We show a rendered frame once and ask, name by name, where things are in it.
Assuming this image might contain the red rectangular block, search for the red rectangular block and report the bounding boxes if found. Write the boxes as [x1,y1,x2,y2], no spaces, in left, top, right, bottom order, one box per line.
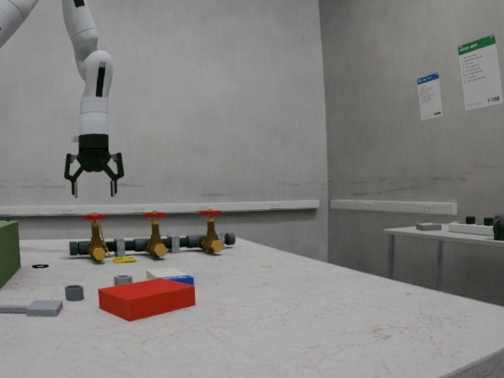
[97,278,196,322]

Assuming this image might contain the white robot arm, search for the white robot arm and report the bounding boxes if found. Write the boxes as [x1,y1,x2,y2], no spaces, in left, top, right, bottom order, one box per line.
[0,0,113,143]

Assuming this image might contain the grey cylinder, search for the grey cylinder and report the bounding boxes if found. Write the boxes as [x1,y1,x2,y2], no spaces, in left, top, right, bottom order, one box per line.
[65,285,84,302]

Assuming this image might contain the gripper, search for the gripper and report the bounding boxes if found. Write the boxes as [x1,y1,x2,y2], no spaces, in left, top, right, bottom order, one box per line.
[64,133,125,198]

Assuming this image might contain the grey pipe manifold with red valves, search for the grey pipe manifold with red valves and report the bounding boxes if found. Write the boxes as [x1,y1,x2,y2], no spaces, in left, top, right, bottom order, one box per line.
[69,208,236,261]

